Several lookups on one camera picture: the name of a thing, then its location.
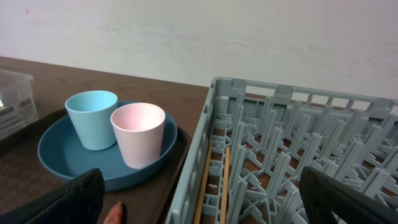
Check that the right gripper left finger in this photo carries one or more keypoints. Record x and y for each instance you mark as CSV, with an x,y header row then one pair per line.
x,y
78,201

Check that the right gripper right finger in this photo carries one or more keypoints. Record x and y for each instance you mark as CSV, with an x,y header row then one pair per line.
x,y
323,197

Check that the light blue cup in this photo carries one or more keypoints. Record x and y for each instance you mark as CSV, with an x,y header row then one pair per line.
x,y
90,113

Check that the grey dishwasher rack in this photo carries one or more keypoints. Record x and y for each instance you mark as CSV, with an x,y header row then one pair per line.
x,y
274,131

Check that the orange carrot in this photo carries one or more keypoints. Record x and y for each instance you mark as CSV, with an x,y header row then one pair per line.
x,y
116,214

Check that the dark blue plate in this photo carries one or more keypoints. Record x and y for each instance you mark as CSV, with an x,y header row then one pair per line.
x,y
61,152

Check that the brown serving tray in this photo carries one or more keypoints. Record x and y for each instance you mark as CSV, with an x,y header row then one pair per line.
x,y
24,179

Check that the pink cup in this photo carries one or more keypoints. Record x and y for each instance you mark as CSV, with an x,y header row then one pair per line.
x,y
139,129

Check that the wooden chopstick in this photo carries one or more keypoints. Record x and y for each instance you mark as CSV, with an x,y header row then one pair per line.
x,y
201,195
224,197

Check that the clear plastic bin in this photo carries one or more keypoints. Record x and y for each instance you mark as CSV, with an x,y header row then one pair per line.
x,y
17,102

